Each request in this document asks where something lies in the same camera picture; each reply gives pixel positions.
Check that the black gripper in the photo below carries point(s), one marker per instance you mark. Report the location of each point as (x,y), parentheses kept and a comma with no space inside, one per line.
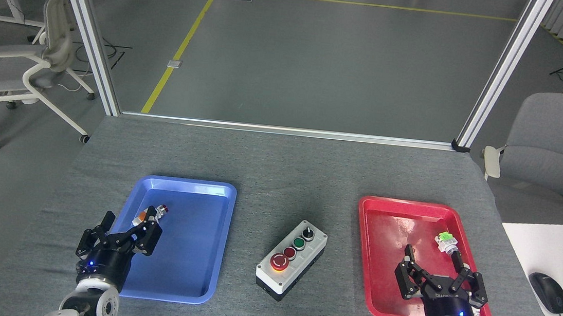
(106,265)
(447,313)

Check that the grey control box with buttons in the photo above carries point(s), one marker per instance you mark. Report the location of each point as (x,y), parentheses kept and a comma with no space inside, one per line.
(296,268)

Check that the blue plastic tray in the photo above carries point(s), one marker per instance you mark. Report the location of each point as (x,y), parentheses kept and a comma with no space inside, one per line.
(189,252)

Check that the red plastic tray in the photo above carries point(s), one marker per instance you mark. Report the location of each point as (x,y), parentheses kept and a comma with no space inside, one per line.
(388,230)

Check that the black computer mouse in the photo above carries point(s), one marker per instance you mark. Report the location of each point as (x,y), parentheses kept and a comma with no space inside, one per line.
(548,292)

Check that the grey padded chair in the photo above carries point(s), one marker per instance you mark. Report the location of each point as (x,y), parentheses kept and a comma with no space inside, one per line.
(556,148)

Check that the grey felt table cover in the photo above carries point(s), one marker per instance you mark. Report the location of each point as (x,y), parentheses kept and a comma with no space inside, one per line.
(285,169)

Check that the silver floor socket plate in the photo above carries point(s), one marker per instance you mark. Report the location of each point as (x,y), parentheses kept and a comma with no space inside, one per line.
(174,63)

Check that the red push button switch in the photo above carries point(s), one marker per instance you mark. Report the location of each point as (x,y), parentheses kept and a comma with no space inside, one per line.
(141,215)

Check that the green push button switch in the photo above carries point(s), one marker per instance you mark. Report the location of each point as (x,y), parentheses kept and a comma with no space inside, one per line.
(445,241)

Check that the silver aluminium rail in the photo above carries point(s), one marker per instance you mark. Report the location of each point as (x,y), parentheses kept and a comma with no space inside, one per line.
(289,130)

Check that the silver aluminium post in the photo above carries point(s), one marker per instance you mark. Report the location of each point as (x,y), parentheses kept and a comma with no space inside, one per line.
(87,31)
(504,71)

